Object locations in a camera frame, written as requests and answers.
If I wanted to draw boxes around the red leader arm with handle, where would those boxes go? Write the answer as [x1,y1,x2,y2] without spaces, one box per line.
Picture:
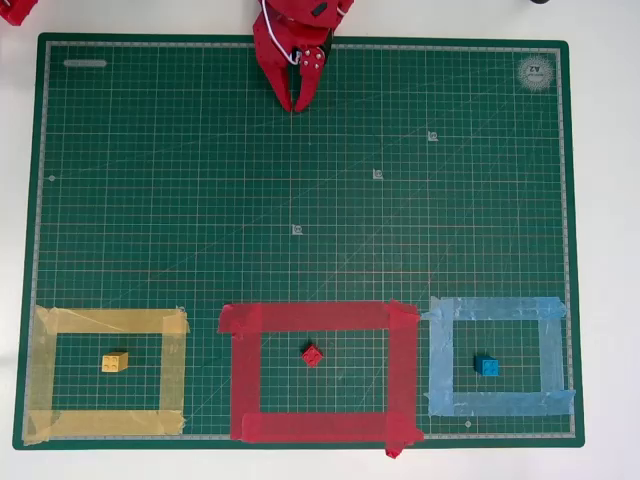
[0,0,39,28]

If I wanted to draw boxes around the red toy brick cube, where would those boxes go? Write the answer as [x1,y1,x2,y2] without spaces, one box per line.
[301,342,325,369]

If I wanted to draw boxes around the red tape square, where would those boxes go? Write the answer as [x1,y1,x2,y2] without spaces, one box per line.
[217,298,426,460]

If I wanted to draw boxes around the yellow tape square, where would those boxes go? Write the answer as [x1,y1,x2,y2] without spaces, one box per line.
[22,304,192,447]

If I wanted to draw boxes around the blue tape square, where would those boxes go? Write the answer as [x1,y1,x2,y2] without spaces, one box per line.
[419,294,577,418]

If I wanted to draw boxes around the yellow toy brick cube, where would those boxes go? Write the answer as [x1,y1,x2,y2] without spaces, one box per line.
[101,351,130,374]

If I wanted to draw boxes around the blue toy brick cube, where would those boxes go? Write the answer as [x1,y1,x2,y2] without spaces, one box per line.
[473,352,501,378]

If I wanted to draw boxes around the green cutting mat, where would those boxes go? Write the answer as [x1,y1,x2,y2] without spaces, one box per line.
[12,32,586,451]

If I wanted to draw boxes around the white robot arm cable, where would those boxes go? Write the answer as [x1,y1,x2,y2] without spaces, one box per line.
[262,0,304,66]

